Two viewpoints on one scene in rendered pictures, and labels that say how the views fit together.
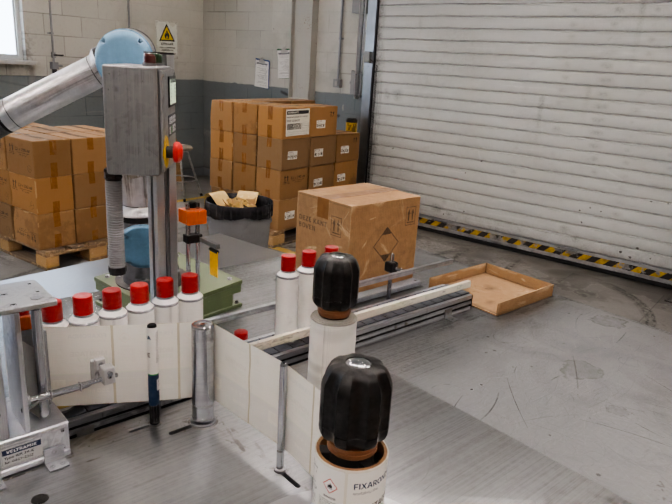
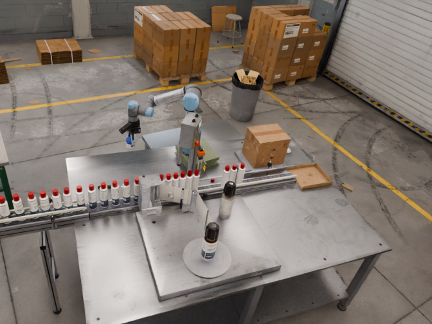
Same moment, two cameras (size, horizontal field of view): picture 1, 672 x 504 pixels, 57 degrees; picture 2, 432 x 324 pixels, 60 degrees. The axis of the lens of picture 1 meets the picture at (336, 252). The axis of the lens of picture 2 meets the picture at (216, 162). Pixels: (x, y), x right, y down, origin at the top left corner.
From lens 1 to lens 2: 1.58 m
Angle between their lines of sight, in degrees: 24
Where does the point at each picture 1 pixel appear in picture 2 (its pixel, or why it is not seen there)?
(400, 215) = (280, 144)
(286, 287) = (225, 175)
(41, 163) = (166, 40)
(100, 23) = not seen: outside the picture
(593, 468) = (285, 251)
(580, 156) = not seen: outside the picture
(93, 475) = (164, 219)
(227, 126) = (256, 23)
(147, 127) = (190, 139)
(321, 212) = (252, 138)
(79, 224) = (179, 67)
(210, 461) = (190, 223)
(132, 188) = not seen: hidden behind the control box
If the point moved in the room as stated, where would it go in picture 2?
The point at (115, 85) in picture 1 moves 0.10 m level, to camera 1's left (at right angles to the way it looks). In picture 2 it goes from (183, 128) to (170, 123)
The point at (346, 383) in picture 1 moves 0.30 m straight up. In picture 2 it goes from (209, 229) to (216, 191)
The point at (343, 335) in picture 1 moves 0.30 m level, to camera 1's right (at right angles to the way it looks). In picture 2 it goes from (228, 202) to (270, 217)
